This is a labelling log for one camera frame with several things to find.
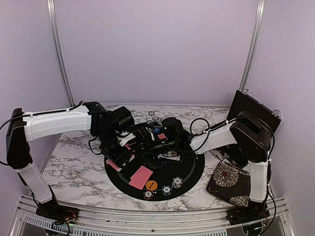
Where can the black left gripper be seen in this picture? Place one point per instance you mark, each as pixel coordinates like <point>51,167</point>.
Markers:
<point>118,158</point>

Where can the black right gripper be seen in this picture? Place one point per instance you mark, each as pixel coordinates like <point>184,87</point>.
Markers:
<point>152,147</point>

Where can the face up community card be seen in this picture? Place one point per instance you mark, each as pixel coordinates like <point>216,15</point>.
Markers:
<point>171,155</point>

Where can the blue small blind button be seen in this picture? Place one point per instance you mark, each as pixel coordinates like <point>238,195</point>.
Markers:
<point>156,130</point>

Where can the red playing card deck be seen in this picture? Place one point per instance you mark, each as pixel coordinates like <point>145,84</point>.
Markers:
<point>113,165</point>

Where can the blue orange chip stack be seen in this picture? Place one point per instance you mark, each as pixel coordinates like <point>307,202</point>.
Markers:
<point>177,182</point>

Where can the green chip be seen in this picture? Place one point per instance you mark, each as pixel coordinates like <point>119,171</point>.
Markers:
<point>166,190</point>

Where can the orange big blind button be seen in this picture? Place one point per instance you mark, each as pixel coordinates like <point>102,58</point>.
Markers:
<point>151,185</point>

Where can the red chip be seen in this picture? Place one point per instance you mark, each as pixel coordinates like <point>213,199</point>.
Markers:
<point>148,195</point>

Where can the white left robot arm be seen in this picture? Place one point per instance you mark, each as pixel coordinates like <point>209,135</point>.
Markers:
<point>27,127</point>

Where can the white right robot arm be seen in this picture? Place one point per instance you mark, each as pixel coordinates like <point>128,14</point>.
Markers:
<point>219,136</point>

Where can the blue orange chips on marble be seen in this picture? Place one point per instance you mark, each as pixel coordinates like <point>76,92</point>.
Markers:
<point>156,119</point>

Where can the round black poker mat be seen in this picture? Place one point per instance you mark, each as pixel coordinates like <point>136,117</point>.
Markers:
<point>189,169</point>

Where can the floral fabric pouch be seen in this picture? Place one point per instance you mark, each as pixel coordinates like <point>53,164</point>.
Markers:
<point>230,184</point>

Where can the black poker chip case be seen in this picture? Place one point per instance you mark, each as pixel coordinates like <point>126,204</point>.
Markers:
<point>253,126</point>

